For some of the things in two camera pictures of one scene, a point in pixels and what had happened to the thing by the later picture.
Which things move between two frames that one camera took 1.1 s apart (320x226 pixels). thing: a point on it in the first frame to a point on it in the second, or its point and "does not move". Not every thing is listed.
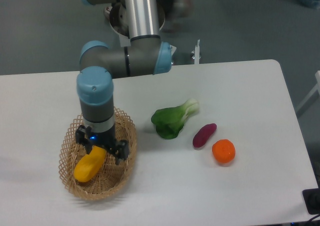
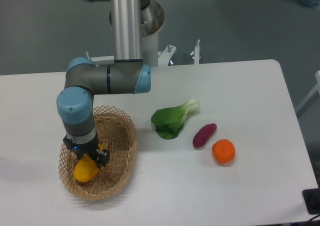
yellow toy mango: (88, 164) does not move
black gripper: (120, 151) to (102, 156)
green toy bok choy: (169, 121) does not move
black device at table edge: (311, 197) does not move
